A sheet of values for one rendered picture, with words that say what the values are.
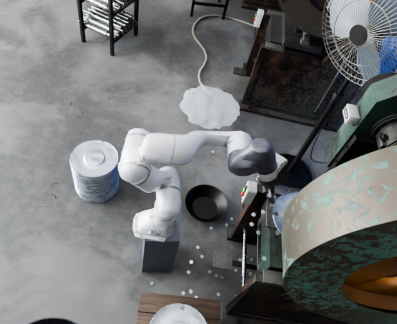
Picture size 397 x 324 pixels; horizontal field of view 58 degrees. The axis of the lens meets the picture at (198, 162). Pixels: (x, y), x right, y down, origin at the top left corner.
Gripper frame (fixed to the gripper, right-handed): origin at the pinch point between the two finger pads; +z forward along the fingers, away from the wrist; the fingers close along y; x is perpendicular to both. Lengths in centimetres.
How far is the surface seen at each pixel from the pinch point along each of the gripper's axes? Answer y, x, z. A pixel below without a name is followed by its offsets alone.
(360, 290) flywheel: 40.6, 27.7, -5.9
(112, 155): -52, -100, 17
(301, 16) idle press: -131, 24, -5
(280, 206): -4.6, 2.4, 12.2
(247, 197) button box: -20.3, -15.8, 27.0
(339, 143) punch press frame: -12.7, 28.5, -19.4
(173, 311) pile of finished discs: 38, -52, 33
